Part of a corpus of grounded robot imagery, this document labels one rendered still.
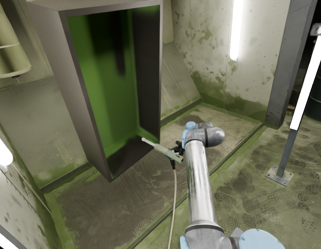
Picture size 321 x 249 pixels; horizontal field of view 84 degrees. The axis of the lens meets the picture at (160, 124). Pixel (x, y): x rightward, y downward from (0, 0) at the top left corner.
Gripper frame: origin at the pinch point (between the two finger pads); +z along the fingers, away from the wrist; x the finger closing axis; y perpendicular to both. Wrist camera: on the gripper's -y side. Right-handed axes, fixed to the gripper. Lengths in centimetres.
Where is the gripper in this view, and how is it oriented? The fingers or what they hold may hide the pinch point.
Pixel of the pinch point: (170, 157)
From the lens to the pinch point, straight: 158.2
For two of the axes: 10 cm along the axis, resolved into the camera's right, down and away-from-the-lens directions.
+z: -6.5, 5.3, -5.4
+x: -7.5, -3.2, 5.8
